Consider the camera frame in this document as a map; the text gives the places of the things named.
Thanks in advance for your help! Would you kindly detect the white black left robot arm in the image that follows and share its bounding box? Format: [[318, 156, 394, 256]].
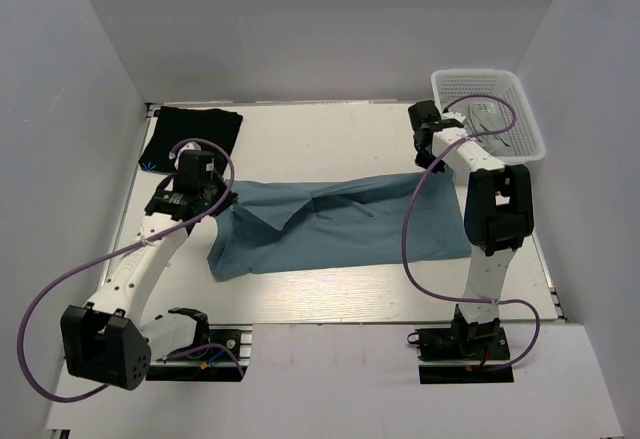
[[61, 183, 234, 390]]

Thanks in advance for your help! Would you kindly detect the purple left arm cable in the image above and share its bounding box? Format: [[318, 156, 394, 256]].
[[17, 138, 246, 404]]

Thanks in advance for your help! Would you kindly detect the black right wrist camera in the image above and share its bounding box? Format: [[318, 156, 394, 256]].
[[408, 100, 463, 132]]

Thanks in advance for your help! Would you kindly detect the black t shirt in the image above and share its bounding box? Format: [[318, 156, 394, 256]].
[[138, 106, 243, 174]]

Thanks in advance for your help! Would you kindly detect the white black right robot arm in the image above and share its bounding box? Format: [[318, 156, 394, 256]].
[[414, 127, 534, 329]]

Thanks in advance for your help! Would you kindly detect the white plastic basket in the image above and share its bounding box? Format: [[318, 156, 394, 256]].
[[431, 69, 546, 164]]

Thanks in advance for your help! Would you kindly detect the teal blue t shirt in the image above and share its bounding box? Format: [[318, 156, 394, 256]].
[[208, 173, 471, 281]]

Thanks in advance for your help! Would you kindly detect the grey t shirt in basket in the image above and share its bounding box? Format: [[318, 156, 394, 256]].
[[460, 99, 511, 156]]

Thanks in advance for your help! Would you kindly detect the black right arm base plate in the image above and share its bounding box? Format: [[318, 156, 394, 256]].
[[407, 327, 514, 385]]

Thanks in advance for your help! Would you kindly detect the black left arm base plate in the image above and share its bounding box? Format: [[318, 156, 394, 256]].
[[146, 325, 253, 383]]

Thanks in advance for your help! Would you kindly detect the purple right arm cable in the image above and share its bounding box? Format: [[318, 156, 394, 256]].
[[402, 96, 541, 373]]

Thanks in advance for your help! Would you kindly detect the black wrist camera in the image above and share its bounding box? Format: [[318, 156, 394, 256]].
[[144, 150, 226, 222], [408, 100, 463, 132]]

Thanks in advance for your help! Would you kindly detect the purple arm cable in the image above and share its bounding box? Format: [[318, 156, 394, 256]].
[[17, 138, 246, 404], [402, 96, 541, 373]]

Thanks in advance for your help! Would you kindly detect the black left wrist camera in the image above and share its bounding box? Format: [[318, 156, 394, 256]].
[[144, 150, 226, 222]]

